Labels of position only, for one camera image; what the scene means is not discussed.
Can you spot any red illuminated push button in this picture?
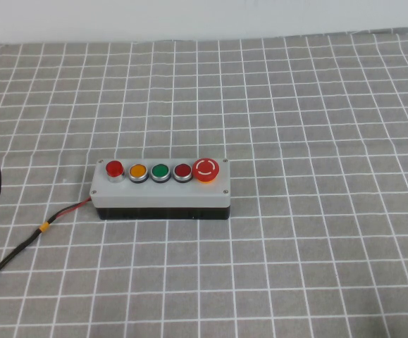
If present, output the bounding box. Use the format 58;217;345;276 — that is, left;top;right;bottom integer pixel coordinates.
104;160;126;184

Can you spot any red emergency stop mushroom button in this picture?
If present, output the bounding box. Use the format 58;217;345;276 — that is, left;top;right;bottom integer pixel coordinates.
191;158;221;185

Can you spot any dark red push button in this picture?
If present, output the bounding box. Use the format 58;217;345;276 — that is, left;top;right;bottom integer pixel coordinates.
172;163;193;184

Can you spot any green push button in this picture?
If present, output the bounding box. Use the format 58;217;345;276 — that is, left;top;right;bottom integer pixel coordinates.
149;163;171;184

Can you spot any grey black button control box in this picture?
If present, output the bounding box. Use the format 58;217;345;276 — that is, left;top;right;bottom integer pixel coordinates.
88;157;233;222

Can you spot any yellow push button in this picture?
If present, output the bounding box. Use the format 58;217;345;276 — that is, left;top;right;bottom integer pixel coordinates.
127;163;147;184

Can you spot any grey white checked tablecloth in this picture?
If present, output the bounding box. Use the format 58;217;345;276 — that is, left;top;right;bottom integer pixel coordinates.
0;27;408;338

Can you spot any red black power cable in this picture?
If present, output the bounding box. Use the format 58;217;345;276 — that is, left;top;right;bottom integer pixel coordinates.
0;198;94;300

